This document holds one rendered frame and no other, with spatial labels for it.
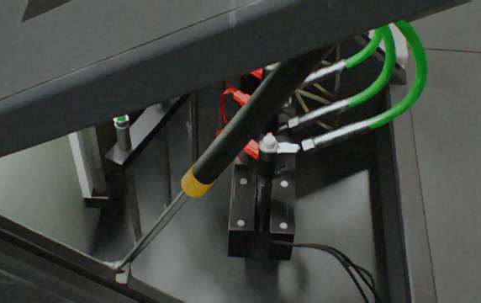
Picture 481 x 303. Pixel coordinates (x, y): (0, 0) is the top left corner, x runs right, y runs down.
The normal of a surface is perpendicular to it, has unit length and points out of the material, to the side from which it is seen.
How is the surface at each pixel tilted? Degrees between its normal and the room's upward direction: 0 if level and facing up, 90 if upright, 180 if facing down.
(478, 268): 0
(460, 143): 0
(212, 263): 0
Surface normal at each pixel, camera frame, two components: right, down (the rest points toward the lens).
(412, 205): 0.04, -0.63
